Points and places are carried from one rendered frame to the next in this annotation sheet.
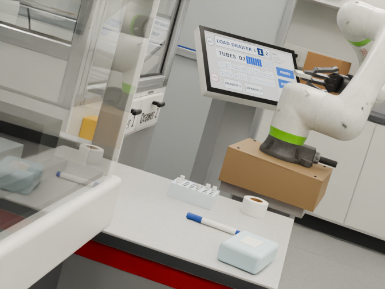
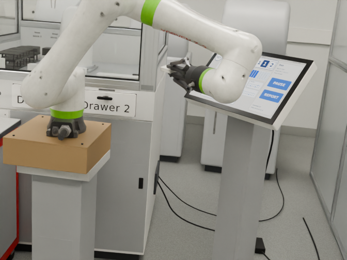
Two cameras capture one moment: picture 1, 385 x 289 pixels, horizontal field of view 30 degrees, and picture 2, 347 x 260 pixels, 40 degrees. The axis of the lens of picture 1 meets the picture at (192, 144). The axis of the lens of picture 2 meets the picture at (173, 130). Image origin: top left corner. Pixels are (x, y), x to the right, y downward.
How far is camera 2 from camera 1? 3.31 m
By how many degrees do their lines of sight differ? 80
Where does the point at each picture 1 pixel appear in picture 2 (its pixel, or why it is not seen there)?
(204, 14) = not seen: outside the picture
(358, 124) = (21, 89)
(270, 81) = (253, 91)
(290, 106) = not seen: hidden behind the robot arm
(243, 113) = (242, 125)
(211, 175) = (224, 183)
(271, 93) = (243, 103)
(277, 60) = (279, 71)
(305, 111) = not seen: hidden behind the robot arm
